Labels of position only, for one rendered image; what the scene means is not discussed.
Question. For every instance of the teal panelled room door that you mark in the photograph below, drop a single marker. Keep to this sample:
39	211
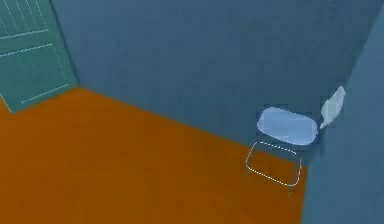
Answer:
30	63

